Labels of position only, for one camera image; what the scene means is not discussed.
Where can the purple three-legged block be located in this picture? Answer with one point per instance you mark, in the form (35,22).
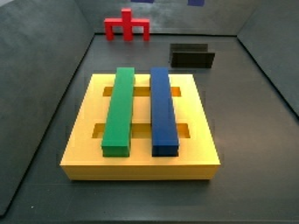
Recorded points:
(197,3)

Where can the yellow slotted board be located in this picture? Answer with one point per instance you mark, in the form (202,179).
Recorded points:
(198,160)

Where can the blue rectangular bar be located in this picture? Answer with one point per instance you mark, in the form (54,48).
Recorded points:
(165,132)

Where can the green rectangular bar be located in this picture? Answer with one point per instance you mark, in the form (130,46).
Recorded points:
(117,138)

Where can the red three-legged block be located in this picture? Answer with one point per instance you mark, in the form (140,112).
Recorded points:
(128,22)

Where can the black angle bracket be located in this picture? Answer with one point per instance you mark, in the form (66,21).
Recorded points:
(192,56)

